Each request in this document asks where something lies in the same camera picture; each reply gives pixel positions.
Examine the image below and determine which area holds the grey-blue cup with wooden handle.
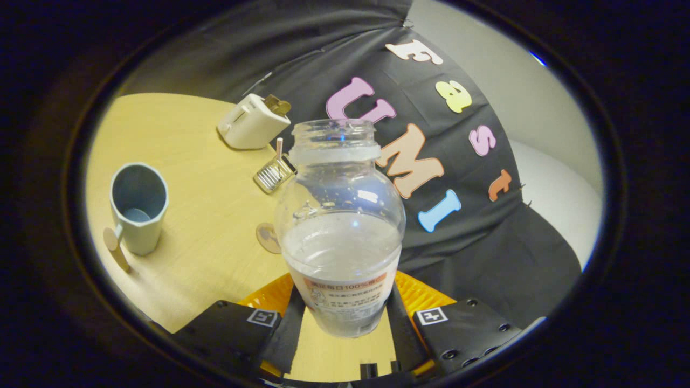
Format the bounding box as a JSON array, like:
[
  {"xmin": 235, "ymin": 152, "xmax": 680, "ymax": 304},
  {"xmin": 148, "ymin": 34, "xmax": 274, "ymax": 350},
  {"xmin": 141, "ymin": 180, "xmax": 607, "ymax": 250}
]
[{"xmin": 102, "ymin": 163, "xmax": 169, "ymax": 273}]

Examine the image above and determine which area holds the brown toast slice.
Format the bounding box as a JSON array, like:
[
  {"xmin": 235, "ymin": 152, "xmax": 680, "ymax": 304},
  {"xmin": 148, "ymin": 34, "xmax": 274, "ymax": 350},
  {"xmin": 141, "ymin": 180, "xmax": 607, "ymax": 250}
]
[{"xmin": 264, "ymin": 94, "xmax": 292, "ymax": 116}]

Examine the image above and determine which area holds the clear plastic juice bottle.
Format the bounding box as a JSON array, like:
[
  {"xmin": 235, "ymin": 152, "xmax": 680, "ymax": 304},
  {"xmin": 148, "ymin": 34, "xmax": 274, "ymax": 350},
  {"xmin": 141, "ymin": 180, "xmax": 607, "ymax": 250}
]
[{"xmin": 273, "ymin": 119, "xmax": 406, "ymax": 338}]

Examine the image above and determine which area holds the wooden table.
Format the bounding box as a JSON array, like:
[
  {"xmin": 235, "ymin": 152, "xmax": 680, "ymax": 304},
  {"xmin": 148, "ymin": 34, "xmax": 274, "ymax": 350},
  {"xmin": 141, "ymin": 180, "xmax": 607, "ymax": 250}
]
[{"xmin": 86, "ymin": 93, "xmax": 399, "ymax": 380}]

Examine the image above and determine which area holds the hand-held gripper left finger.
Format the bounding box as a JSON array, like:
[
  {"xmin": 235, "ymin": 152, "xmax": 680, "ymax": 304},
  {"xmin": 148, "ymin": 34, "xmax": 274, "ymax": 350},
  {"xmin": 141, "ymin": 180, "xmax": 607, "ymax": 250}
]
[{"xmin": 171, "ymin": 273, "xmax": 308, "ymax": 380}]

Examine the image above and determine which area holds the round brown coaster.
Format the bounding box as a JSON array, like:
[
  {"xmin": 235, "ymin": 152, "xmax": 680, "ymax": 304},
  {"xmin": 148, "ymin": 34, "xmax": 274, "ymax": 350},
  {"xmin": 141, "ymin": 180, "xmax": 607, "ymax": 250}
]
[{"xmin": 256, "ymin": 223, "xmax": 282, "ymax": 255}]

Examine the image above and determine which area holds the cream white toaster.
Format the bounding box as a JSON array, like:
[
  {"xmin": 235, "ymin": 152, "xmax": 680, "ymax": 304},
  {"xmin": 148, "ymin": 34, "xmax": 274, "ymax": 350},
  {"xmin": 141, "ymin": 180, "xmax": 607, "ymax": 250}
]
[{"xmin": 217, "ymin": 93, "xmax": 292, "ymax": 150}]

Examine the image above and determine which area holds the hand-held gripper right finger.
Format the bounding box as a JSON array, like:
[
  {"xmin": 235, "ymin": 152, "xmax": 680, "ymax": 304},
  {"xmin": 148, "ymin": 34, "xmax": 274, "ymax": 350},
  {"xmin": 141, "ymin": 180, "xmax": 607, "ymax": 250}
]
[{"xmin": 385, "ymin": 271, "xmax": 523, "ymax": 380}]

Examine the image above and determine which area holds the thin hanging cable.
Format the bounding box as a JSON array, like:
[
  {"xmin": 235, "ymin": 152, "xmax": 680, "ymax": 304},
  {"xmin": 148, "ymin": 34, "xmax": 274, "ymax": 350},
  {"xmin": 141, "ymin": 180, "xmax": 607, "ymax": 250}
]
[{"xmin": 243, "ymin": 72, "xmax": 273, "ymax": 98}]

